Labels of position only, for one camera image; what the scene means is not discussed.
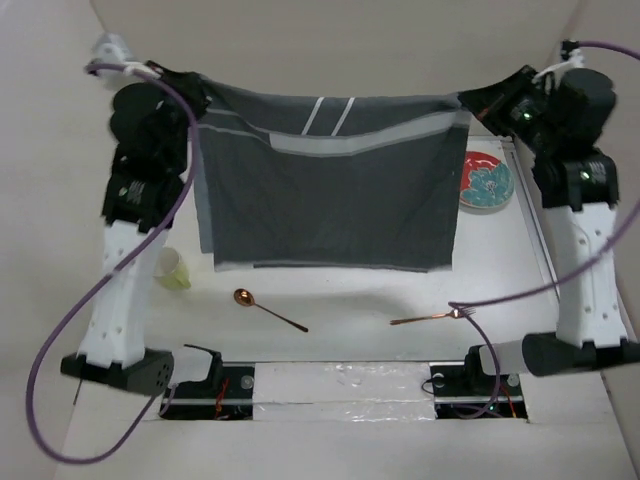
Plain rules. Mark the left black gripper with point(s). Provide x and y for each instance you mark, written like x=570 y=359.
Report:
x=188 y=84

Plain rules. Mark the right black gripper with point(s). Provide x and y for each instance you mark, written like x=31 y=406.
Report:
x=491 y=102

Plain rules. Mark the red and teal plate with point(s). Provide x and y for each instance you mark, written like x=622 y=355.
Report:
x=487 y=182

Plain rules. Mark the grey striped placemat cloth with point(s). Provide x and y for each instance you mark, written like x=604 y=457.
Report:
x=301 y=181

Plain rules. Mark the light green mug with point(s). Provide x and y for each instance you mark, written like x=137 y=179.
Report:
x=171 y=271

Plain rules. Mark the copper spoon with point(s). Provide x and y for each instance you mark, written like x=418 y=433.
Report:
x=246 y=299

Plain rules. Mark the copper fork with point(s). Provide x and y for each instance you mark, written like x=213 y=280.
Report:
x=454 y=313

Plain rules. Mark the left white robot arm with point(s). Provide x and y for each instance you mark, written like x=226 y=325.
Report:
x=151 y=174

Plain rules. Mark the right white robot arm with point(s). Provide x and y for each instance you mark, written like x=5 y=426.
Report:
x=578 y=184

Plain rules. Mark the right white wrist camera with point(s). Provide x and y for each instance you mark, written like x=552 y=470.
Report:
x=571 y=57

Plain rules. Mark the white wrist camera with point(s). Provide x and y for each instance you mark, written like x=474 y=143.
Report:
x=571 y=57
x=111 y=48

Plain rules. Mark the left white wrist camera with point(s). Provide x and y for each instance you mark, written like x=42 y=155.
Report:
x=111 y=48

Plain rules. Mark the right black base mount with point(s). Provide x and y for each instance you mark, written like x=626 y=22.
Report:
x=461 y=388

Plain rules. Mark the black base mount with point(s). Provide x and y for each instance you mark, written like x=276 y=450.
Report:
x=461 y=388
x=204 y=387

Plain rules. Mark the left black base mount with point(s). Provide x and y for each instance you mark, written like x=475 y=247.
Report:
x=204 y=387

